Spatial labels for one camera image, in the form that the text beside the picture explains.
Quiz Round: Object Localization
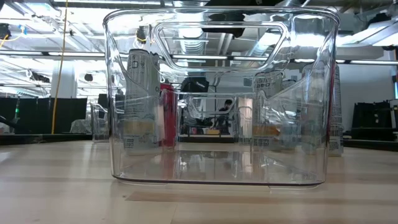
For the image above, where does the red soda can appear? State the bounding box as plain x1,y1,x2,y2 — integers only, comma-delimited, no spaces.
160,83,178,147

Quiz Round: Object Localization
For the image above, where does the clear plastic bin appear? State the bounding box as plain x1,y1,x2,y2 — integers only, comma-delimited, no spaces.
102,6,340,189
90,102,109,143

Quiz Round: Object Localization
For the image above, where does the white bottle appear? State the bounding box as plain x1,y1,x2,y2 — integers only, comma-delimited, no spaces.
123,49,162,156

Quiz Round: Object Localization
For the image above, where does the person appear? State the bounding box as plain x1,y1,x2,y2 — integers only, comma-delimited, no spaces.
214,99,234,134

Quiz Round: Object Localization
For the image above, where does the black hanging monitor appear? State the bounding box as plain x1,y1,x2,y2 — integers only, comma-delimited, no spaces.
180,77,210,93

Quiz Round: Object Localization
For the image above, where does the long ceiling strip light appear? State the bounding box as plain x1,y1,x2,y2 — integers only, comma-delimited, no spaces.
0,50,398,66

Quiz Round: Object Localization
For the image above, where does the black partition panel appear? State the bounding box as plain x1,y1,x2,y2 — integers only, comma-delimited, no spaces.
0,97,88,135

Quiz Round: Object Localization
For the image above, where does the black equipment rack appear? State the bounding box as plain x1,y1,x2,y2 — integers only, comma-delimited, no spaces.
351,99,398,141

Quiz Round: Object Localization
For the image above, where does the silver ventilation duct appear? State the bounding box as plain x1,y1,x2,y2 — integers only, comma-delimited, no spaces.
177,27,208,68

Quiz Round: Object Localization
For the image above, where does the yellow cable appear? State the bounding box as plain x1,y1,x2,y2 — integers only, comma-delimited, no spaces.
50,0,69,135

